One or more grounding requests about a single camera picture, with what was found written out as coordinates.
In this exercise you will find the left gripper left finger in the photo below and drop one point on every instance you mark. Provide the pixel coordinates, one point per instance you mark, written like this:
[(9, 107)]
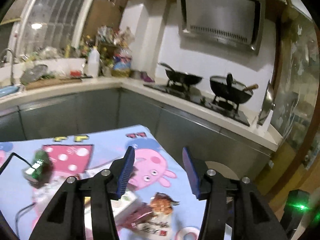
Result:
[(64, 218)]

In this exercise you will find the barred kitchen window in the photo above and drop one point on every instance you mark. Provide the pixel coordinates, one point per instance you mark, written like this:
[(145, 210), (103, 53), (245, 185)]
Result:
[(53, 23)]

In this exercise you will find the steel range hood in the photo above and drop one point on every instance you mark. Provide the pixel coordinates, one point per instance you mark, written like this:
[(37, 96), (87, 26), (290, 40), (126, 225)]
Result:
[(235, 23)]

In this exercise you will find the dark red snack bag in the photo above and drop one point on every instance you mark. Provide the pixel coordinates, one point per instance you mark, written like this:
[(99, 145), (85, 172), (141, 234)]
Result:
[(139, 216)]

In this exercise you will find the grey lower cabinets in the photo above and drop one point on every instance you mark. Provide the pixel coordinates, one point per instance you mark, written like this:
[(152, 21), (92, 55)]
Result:
[(107, 109)]

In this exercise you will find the beige round trash bin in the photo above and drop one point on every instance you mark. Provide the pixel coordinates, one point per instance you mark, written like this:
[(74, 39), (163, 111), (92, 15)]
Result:
[(222, 169)]

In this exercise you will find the orange white snack bag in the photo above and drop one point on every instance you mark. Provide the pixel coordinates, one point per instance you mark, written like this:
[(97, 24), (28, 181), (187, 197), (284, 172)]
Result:
[(158, 225)]

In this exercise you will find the wooden cutting board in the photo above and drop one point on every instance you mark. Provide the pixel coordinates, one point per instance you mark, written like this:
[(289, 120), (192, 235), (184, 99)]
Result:
[(50, 82)]

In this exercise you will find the black gas stove top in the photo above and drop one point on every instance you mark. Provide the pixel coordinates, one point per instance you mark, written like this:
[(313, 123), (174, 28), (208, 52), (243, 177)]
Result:
[(218, 105)]

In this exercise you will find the white plastic jug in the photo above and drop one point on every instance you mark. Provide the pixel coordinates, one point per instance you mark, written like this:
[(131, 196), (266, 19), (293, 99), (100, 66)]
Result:
[(93, 62)]

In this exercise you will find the black wok with lid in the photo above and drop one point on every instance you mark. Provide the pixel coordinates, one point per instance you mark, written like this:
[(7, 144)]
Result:
[(226, 87)]

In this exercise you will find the steel pot lid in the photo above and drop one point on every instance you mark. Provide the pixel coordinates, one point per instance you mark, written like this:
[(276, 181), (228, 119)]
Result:
[(267, 106)]

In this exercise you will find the Peppa Pig blue tablecloth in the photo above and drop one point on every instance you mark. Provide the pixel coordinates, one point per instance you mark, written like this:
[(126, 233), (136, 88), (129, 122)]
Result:
[(85, 156)]

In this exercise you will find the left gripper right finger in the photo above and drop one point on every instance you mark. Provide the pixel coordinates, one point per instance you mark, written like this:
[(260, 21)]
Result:
[(253, 218)]

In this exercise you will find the black wok long handle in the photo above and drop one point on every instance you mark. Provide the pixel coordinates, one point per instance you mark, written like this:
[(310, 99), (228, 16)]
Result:
[(185, 79)]

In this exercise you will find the blue snack package on counter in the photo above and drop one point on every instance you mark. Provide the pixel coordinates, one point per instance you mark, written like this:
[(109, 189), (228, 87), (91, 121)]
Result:
[(122, 59)]

